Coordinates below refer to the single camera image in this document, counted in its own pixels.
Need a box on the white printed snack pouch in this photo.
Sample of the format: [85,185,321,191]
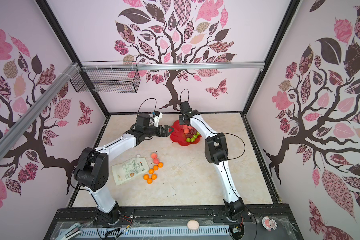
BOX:
[111,155,150,186]

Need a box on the white stapler tool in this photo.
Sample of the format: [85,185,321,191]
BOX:
[55,223,82,240]

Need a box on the round pink cartoon sticker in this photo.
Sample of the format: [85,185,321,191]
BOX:
[262,216,278,231]

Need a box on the purple fake grape bunch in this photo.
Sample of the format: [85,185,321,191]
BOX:
[185,128,197,139]

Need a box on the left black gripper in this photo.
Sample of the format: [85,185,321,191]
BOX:
[143,124,174,137]

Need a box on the aluminium rail back wall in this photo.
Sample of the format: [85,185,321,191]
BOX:
[81,62,265,71]

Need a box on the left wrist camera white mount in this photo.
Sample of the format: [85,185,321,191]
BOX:
[152,111,163,127]

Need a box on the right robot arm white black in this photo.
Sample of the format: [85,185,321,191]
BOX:
[179,109,245,222]

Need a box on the red flower-shaped fruit bowl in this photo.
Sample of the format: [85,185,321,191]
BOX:
[170,120,202,147]

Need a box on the aluminium rail left wall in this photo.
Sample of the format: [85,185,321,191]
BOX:
[0,63,80,161]

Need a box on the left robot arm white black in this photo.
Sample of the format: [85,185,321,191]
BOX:
[73,111,175,225]

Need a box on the white vented cable duct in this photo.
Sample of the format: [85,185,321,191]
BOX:
[51,226,232,240]

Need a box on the black wire mesh basket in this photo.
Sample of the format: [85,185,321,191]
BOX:
[70,60,141,94]

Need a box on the aluminium rail wall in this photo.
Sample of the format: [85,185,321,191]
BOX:
[0,63,80,161]
[81,62,265,71]

